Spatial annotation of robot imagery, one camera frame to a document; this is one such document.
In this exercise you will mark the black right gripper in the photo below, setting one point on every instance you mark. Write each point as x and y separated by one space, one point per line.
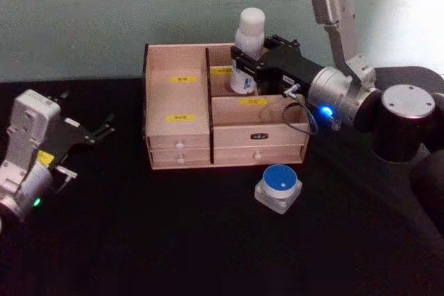
288 63

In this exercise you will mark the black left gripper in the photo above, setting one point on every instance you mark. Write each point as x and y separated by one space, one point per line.
73 133

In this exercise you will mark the white spray bottle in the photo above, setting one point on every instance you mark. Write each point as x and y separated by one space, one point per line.
251 40

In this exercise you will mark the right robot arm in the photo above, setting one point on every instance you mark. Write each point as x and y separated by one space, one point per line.
402 126

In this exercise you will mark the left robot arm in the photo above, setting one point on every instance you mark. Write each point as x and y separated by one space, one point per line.
27 126

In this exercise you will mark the small wooden drawer, white knob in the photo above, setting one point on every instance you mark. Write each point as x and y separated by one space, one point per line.
163 159
163 142

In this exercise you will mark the pale wooden desk organizer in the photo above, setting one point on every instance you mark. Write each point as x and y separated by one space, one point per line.
173 102

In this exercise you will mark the wide wooden drawer, white knob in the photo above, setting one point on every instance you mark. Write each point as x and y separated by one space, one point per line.
236 155

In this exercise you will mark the clear jar with blue lid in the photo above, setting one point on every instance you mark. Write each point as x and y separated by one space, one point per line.
279 178

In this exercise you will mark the black table cloth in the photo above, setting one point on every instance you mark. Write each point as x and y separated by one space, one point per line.
173 240

